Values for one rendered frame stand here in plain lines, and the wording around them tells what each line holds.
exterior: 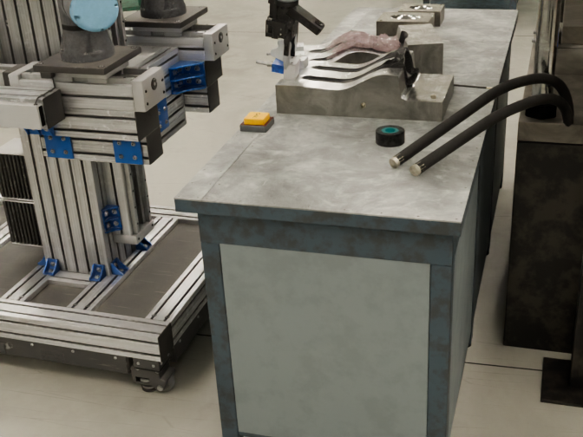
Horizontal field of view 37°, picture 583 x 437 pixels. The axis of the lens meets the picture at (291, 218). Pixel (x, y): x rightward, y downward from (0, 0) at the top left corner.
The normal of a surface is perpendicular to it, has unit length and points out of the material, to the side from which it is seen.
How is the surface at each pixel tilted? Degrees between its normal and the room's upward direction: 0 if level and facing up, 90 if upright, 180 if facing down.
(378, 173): 0
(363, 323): 90
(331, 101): 90
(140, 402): 0
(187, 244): 0
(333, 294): 90
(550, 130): 90
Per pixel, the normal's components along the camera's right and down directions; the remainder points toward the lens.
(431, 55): 0.01, 0.44
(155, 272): -0.05, -0.89
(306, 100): -0.29, 0.44
